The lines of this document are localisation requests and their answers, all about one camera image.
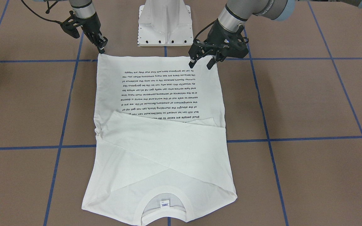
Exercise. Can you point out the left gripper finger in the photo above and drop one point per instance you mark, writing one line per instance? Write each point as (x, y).
(199, 50)
(218, 57)

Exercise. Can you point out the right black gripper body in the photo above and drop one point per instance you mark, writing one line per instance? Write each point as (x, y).
(88, 26)

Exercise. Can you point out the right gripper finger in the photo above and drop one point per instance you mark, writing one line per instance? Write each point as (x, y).
(102, 41)
(93, 37)

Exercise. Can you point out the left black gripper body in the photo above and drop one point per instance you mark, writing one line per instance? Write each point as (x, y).
(216, 35)

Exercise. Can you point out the white long-sleeve printed shirt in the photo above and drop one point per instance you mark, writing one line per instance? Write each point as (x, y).
(161, 145)

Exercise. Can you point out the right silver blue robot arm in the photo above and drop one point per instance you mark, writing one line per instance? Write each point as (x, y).
(84, 15)

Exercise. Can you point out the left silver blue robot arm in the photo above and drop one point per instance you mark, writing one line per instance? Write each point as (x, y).
(291, 31)

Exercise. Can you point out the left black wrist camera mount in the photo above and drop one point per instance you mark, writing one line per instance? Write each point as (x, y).
(235, 45)

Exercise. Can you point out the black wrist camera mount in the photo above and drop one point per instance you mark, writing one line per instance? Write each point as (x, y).
(69, 26)
(235, 45)

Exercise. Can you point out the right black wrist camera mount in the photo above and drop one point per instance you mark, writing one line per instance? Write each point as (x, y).
(69, 26)

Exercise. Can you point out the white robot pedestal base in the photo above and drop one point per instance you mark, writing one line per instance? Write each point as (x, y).
(165, 23)

